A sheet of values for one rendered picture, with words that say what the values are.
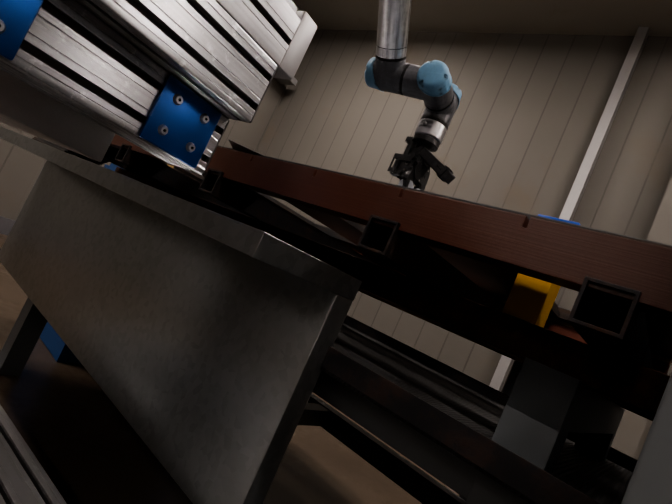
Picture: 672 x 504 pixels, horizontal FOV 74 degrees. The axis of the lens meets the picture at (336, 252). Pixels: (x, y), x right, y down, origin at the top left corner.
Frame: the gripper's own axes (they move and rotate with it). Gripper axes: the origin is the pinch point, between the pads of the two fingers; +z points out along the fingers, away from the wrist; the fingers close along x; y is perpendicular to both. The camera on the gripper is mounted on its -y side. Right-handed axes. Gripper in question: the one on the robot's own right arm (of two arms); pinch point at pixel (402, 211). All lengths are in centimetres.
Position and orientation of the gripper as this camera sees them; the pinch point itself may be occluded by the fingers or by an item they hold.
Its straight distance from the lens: 114.7
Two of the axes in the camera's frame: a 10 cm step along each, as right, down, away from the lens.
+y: -7.2, -2.7, 6.4
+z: -4.1, 9.1, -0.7
